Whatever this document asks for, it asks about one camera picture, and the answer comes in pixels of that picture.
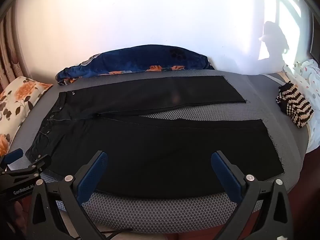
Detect beige patterned curtain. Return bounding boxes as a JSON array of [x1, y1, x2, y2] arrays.
[[0, 5, 30, 93]]

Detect black beige striped knit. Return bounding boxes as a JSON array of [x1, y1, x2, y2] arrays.
[[275, 81, 314, 128]]

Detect blue floral blanket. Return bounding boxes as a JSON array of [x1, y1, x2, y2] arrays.
[[55, 44, 215, 87]]

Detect grey mesh bed mat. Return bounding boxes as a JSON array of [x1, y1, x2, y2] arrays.
[[7, 69, 309, 233]]

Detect dark framed panel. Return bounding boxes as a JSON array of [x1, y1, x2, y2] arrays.
[[310, 12, 320, 63]]

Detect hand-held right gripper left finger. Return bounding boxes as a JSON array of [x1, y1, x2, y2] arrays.
[[26, 151, 108, 240]]

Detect white printed cloth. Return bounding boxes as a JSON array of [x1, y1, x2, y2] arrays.
[[283, 59, 320, 153]]

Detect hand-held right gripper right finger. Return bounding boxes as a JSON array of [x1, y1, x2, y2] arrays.
[[211, 151, 294, 240]]

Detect black pants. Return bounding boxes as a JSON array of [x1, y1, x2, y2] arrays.
[[26, 75, 285, 200]]

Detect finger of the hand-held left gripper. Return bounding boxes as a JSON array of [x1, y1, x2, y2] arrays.
[[14, 154, 52, 178], [0, 148, 24, 172]]

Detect white orange floral pillow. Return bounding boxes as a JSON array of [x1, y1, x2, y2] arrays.
[[0, 76, 54, 157]]

